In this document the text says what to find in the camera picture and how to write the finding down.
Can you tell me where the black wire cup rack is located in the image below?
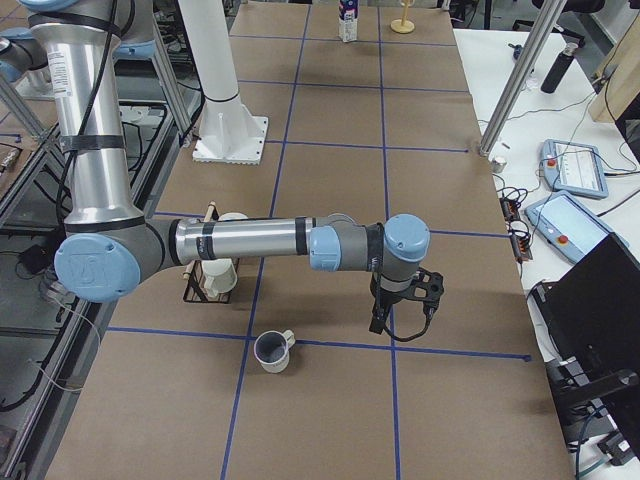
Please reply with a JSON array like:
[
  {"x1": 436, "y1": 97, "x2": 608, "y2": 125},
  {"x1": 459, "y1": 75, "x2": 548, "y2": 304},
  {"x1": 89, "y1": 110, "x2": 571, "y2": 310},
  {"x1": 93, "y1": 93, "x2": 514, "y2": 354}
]
[{"x1": 182, "y1": 202, "x2": 241, "y2": 305}]

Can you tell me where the teach pendant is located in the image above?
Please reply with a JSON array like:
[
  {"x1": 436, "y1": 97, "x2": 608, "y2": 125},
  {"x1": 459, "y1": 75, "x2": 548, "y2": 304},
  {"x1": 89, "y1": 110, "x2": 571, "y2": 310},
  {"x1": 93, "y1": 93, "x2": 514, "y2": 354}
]
[
  {"x1": 525, "y1": 190, "x2": 614, "y2": 264},
  {"x1": 540, "y1": 139, "x2": 609, "y2": 199}
]

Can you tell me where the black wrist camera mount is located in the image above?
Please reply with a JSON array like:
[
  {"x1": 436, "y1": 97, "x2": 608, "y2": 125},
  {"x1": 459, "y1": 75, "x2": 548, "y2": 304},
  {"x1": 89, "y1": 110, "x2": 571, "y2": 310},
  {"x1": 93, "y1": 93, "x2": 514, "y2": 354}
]
[{"x1": 412, "y1": 267, "x2": 444, "y2": 318}]

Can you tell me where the black monitor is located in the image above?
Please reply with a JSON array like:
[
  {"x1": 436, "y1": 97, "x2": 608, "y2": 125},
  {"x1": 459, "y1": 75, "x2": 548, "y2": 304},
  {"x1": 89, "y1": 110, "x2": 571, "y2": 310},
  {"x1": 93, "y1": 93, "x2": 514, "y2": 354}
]
[{"x1": 532, "y1": 233, "x2": 639, "y2": 451}]

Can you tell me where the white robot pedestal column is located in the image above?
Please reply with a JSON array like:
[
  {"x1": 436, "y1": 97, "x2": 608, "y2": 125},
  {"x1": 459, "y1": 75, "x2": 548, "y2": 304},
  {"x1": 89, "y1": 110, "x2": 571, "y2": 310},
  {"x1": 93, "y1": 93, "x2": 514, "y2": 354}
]
[{"x1": 179, "y1": 0, "x2": 269, "y2": 165}]

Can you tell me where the black water bottle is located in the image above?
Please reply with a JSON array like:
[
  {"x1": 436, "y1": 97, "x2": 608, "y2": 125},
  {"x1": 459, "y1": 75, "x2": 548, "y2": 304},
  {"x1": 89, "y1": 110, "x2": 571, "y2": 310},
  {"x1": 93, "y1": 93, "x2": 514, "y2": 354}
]
[{"x1": 540, "y1": 42, "x2": 579, "y2": 94}]

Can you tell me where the black orange connector strip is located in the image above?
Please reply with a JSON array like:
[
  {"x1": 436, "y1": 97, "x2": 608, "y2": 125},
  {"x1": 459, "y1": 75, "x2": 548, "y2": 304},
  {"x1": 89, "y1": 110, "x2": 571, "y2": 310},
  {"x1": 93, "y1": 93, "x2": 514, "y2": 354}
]
[{"x1": 499, "y1": 197, "x2": 533, "y2": 264}]

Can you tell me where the small white tape roll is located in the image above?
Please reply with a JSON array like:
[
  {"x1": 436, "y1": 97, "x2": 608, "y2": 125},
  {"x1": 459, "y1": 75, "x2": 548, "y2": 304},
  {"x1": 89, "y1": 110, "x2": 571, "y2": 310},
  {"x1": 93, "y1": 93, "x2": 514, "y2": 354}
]
[{"x1": 490, "y1": 156, "x2": 507, "y2": 174}]

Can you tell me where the wooden board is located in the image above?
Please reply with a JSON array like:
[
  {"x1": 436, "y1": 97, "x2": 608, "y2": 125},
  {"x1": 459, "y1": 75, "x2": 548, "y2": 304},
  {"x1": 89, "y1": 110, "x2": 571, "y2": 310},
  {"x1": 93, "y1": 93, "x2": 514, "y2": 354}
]
[{"x1": 589, "y1": 1, "x2": 639, "y2": 122}]

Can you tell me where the near teach pendant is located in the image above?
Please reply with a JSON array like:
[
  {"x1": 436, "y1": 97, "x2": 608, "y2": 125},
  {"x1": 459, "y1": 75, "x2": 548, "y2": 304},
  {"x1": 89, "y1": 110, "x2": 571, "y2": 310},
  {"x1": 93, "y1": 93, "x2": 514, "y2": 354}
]
[{"x1": 525, "y1": 190, "x2": 614, "y2": 264}]

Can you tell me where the white ribbed mug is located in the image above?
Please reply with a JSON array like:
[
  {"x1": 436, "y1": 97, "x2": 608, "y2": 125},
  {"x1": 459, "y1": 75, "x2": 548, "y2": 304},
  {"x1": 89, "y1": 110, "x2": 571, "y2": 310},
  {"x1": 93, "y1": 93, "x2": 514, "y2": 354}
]
[{"x1": 254, "y1": 330, "x2": 296, "y2": 374}]

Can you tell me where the wooden stand with round base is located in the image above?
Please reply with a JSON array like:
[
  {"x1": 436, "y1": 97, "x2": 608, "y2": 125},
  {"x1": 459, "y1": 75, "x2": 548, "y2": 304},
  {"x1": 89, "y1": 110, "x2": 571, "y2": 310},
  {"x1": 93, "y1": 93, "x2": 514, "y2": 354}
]
[{"x1": 390, "y1": 0, "x2": 415, "y2": 34}]

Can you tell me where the milk carton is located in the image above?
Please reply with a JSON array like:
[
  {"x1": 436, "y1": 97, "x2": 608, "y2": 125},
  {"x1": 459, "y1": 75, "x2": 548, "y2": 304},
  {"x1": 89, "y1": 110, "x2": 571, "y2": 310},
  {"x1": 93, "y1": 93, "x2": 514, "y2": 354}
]
[{"x1": 338, "y1": 0, "x2": 359, "y2": 43}]

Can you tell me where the aluminium frame post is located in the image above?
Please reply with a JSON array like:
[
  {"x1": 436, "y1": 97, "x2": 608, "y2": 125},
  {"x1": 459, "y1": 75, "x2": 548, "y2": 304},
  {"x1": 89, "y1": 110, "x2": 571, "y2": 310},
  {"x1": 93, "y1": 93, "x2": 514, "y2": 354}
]
[{"x1": 478, "y1": 0, "x2": 567, "y2": 157}]

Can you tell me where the white cup in rack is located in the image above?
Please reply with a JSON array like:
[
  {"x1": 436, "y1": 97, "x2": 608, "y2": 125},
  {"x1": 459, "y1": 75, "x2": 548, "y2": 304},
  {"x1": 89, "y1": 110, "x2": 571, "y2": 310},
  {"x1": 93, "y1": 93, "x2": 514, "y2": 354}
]
[{"x1": 200, "y1": 212, "x2": 249, "y2": 300}]

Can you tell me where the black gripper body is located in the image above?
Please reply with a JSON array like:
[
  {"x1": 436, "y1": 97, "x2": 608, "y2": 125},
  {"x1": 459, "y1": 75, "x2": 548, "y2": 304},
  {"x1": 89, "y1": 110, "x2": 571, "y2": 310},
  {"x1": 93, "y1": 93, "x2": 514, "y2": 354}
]
[{"x1": 370, "y1": 274, "x2": 416, "y2": 313}]

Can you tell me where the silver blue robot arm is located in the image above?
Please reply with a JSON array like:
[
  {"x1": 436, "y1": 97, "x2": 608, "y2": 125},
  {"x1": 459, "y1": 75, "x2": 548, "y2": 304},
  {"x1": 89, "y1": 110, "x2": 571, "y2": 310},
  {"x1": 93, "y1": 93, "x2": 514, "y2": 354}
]
[
  {"x1": 27, "y1": 1, "x2": 444, "y2": 334},
  {"x1": 1, "y1": 27, "x2": 51, "y2": 83}
]

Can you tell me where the far teach pendant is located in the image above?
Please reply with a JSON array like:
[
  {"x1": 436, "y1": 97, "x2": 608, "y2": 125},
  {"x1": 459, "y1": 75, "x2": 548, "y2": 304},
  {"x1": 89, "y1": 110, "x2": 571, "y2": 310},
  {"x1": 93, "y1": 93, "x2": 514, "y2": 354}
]
[{"x1": 540, "y1": 139, "x2": 609, "y2": 199}]

